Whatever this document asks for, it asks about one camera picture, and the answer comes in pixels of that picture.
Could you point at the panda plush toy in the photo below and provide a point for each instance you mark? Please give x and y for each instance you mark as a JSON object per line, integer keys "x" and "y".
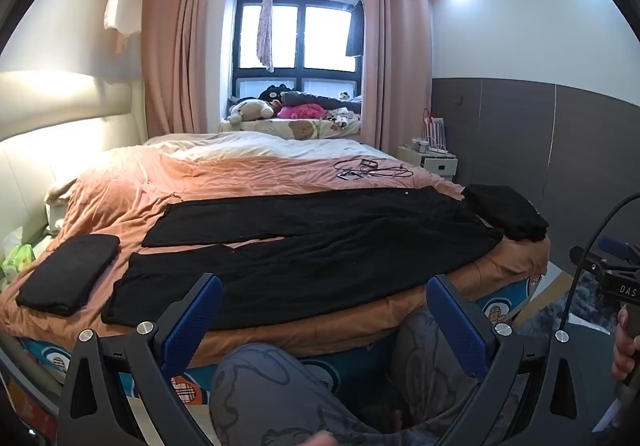
{"x": 337, "y": 118}

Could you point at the white power strip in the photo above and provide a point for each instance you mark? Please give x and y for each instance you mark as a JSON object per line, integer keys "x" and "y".
{"x": 440, "y": 152}

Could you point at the pink hanging garment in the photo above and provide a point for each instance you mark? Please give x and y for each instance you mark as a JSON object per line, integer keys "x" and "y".
{"x": 265, "y": 35}

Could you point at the white bear plush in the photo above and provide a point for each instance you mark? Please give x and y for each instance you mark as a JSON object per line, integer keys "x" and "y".
{"x": 247, "y": 110}

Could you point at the striped bag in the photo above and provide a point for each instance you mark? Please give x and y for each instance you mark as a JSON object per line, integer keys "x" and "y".
{"x": 435, "y": 133}

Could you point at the cream bed sheet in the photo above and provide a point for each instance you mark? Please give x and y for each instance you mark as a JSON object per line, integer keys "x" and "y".
{"x": 240, "y": 145}

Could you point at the black framed window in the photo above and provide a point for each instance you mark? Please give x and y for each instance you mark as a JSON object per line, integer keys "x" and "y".
{"x": 320, "y": 35}

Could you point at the person's left leg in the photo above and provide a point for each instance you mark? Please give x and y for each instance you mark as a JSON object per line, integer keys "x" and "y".
{"x": 260, "y": 391}

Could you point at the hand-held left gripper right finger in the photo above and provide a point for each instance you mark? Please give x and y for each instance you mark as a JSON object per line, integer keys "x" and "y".
{"x": 457, "y": 331}

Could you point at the dark hanging garment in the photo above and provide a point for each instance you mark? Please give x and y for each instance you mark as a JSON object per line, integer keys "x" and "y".
{"x": 355, "y": 33}

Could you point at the person's leg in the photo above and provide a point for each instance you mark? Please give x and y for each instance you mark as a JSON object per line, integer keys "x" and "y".
{"x": 430, "y": 351}
{"x": 260, "y": 391}

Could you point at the person's right hand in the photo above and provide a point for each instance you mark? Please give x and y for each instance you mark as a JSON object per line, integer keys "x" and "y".
{"x": 625, "y": 351}

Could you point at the cream padded headboard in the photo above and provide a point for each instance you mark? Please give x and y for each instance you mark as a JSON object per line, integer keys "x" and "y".
{"x": 60, "y": 125}

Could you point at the pink curtain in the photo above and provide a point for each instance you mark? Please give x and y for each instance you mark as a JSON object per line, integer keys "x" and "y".
{"x": 400, "y": 65}
{"x": 185, "y": 50}

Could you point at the cream pillow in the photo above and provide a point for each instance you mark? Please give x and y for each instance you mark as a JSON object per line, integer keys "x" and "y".
{"x": 60, "y": 203}

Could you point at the pink plush cloth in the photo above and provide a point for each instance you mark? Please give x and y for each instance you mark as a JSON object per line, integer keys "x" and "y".
{"x": 300, "y": 111}

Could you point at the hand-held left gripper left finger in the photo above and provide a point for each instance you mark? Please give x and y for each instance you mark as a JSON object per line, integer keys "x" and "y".
{"x": 192, "y": 321}

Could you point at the green tissue packets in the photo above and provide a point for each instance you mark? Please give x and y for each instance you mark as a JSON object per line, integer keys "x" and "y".
{"x": 17, "y": 258}

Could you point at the black plush toy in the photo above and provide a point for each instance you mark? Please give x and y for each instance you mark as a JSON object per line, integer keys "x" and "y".
{"x": 275, "y": 92}

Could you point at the small folded black pants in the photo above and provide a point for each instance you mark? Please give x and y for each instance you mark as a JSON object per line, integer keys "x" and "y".
{"x": 65, "y": 276}

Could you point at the blue grey shaggy rug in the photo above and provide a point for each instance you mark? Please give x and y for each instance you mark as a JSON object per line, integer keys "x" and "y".
{"x": 585, "y": 306}

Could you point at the small box on nightstand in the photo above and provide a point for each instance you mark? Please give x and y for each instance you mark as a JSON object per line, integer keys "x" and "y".
{"x": 417, "y": 144}

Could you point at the cream nightstand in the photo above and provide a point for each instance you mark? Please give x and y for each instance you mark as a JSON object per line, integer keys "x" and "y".
{"x": 440, "y": 168}

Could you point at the person's right leg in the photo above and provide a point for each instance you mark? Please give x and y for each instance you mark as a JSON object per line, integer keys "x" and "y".
{"x": 430, "y": 351}

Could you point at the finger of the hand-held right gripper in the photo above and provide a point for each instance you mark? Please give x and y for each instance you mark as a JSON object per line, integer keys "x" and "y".
{"x": 615, "y": 247}
{"x": 585, "y": 258}

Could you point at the black rectangular frame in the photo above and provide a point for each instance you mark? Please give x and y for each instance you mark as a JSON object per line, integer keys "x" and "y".
{"x": 367, "y": 163}
{"x": 346, "y": 175}

